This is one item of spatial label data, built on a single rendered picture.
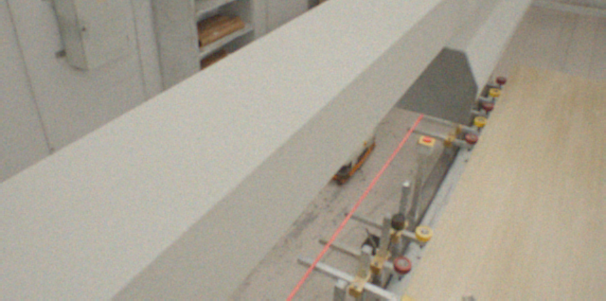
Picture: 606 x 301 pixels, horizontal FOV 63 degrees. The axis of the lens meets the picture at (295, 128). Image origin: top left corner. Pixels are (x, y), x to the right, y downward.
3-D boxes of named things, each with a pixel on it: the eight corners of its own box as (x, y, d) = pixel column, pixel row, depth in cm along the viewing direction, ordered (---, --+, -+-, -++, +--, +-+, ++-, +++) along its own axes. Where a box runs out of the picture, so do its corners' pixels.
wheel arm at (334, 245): (318, 244, 242) (318, 238, 240) (321, 240, 245) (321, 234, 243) (403, 280, 224) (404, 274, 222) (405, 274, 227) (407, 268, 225)
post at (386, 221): (372, 289, 243) (383, 215, 218) (375, 284, 246) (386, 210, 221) (379, 292, 242) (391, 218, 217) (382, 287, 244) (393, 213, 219)
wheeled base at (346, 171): (345, 186, 409) (347, 162, 396) (279, 163, 436) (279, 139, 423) (376, 148, 459) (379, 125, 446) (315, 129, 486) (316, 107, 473)
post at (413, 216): (407, 219, 278) (418, 152, 254) (410, 214, 281) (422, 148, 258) (415, 221, 276) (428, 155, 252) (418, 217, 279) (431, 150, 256)
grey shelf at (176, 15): (168, 131, 483) (146, -31, 403) (223, 95, 551) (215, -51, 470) (204, 144, 465) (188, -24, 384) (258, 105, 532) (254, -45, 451)
